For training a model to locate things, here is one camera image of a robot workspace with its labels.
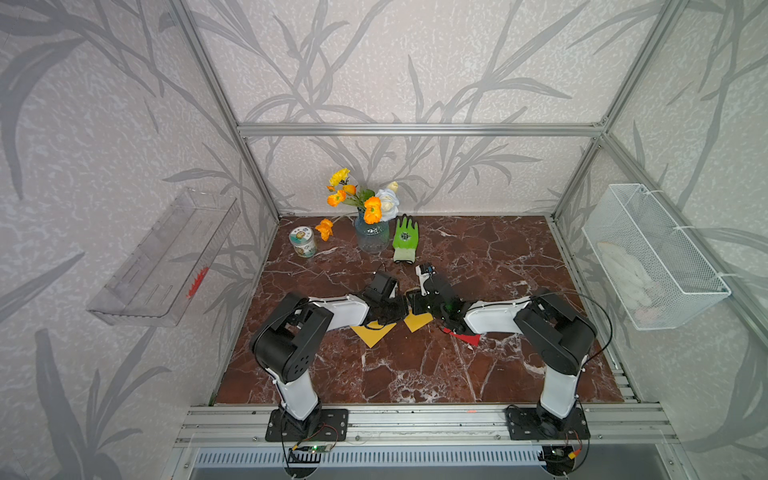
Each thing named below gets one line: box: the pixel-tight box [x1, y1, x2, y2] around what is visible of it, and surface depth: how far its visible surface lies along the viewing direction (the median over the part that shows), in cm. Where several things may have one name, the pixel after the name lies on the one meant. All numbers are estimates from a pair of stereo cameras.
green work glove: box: [392, 214, 419, 264], surface depth 114 cm
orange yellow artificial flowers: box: [315, 168, 400, 242], surface depth 81 cm
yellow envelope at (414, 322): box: [403, 309, 433, 333], surface depth 92 cm
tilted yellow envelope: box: [350, 321, 397, 349], surface depth 90 cm
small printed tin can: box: [289, 226, 317, 258], surface depth 107 cm
